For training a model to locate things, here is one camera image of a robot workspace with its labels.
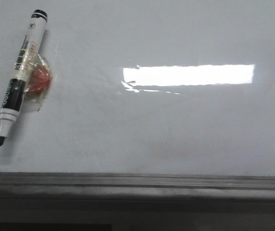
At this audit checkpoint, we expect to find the grey aluminium whiteboard tray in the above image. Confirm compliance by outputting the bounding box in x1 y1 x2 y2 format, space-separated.
0 172 275 231

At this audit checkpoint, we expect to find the red round magnet with tape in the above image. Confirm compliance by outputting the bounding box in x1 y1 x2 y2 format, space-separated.
23 54 53 113

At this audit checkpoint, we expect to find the black and white whiteboard marker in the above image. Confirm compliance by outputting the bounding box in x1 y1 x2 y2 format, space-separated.
0 9 48 146

